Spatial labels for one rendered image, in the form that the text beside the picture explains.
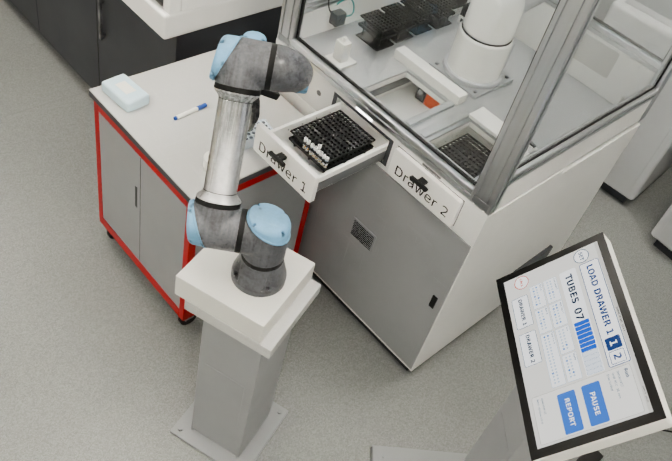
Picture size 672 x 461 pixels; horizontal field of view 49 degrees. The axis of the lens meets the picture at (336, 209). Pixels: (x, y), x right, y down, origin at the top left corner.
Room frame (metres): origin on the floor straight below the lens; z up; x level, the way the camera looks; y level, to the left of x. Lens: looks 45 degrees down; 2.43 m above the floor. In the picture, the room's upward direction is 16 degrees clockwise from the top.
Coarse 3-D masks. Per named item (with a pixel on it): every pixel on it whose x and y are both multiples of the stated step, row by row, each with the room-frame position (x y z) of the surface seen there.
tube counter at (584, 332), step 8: (584, 304) 1.23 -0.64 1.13; (576, 312) 1.22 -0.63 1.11; (584, 312) 1.21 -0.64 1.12; (576, 320) 1.20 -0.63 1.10; (584, 320) 1.19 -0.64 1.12; (576, 328) 1.17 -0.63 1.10; (584, 328) 1.17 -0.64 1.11; (592, 328) 1.16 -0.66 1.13; (576, 336) 1.15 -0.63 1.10; (584, 336) 1.15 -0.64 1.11; (592, 336) 1.14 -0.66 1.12; (584, 344) 1.13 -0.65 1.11; (592, 344) 1.12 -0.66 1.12; (584, 352) 1.11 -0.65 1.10; (592, 352) 1.10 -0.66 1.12; (584, 360) 1.09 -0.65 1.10; (592, 360) 1.08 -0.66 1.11; (600, 360) 1.08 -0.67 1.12; (592, 368) 1.06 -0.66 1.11; (600, 368) 1.06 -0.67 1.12
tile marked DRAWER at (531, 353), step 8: (520, 336) 1.20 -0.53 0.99; (528, 336) 1.19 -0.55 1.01; (536, 336) 1.18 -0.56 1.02; (520, 344) 1.17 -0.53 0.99; (528, 344) 1.17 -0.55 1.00; (536, 344) 1.16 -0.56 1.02; (528, 352) 1.15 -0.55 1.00; (536, 352) 1.14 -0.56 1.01; (528, 360) 1.12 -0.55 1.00; (536, 360) 1.12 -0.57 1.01
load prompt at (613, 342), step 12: (588, 264) 1.34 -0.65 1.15; (588, 276) 1.31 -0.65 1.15; (600, 276) 1.30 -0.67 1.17; (588, 288) 1.27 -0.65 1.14; (600, 288) 1.26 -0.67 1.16; (600, 300) 1.23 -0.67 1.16; (600, 312) 1.20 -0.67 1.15; (612, 312) 1.19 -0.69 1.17; (600, 324) 1.17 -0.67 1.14; (612, 324) 1.16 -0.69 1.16; (600, 336) 1.14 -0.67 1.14; (612, 336) 1.13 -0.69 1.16; (612, 348) 1.10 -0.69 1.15; (624, 348) 1.09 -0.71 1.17; (612, 360) 1.07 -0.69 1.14; (624, 360) 1.06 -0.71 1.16
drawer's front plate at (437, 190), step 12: (396, 156) 1.85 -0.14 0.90; (408, 156) 1.84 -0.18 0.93; (408, 168) 1.82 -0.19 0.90; (420, 168) 1.80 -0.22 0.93; (396, 180) 1.83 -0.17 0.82; (408, 180) 1.81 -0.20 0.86; (432, 180) 1.76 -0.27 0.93; (432, 192) 1.75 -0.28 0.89; (444, 192) 1.73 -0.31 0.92; (444, 204) 1.72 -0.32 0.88; (456, 204) 1.70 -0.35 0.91; (456, 216) 1.70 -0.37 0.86
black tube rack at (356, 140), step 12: (324, 120) 1.94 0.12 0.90; (336, 120) 1.95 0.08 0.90; (348, 120) 1.97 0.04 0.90; (300, 132) 1.88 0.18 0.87; (312, 132) 1.86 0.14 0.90; (324, 132) 1.88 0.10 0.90; (336, 132) 1.89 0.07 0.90; (348, 132) 1.91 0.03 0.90; (360, 132) 1.93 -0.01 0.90; (300, 144) 1.82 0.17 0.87; (324, 144) 1.82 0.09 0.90; (336, 144) 1.83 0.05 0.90; (348, 144) 1.85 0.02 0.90; (360, 144) 1.87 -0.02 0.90; (336, 156) 1.78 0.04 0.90; (348, 156) 1.83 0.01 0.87; (324, 168) 1.74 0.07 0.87
